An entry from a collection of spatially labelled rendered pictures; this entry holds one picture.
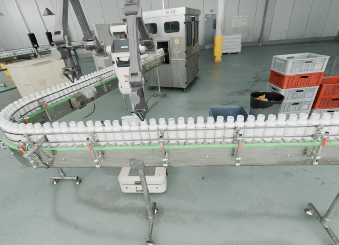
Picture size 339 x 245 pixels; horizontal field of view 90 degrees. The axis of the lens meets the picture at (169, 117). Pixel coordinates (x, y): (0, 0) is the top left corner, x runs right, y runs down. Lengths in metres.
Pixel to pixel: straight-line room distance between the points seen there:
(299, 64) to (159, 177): 2.54
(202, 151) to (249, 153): 0.30
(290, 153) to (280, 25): 13.38
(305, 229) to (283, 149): 1.05
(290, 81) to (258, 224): 2.12
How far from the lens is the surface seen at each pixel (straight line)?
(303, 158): 1.38
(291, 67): 3.16
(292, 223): 2.15
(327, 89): 3.77
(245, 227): 1.98
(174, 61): 4.68
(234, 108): 1.75
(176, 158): 1.16
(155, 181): 1.93
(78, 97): 2.31
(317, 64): 3.40
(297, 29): 14.98
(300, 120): 1.25
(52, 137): 1.39
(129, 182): 2.00
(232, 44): 10.45
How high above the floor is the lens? 1.67
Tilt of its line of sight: 29 degrees down
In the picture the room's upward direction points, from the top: 5 degrees counter-clockwise
